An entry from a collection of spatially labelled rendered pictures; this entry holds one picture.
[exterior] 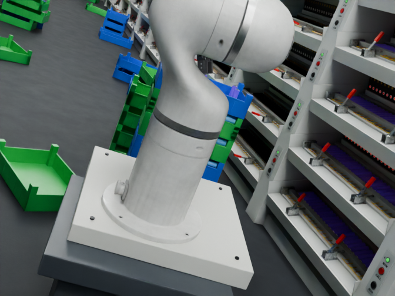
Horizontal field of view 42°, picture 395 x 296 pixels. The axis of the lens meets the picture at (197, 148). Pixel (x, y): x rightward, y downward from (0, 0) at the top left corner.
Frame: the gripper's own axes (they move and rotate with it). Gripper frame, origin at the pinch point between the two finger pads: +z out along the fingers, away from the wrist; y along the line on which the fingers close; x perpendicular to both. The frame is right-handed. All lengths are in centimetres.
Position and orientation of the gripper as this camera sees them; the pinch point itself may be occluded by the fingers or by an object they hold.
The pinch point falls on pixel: (205, 67)
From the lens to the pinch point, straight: 162.7
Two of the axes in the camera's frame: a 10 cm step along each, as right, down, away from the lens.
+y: -4.1, 1.2, -9.0
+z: 0.3, 9.9, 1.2
